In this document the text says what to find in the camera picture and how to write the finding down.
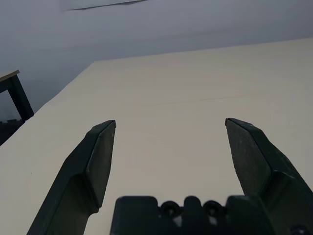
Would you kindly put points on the black frame side table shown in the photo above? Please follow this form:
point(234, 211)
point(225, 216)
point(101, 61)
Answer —
point(19, 98)

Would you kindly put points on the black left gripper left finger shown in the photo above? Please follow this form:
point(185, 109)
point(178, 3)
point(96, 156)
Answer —
point(73, 183)

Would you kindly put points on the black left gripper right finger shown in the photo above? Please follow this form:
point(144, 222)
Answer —
point(269, 176)

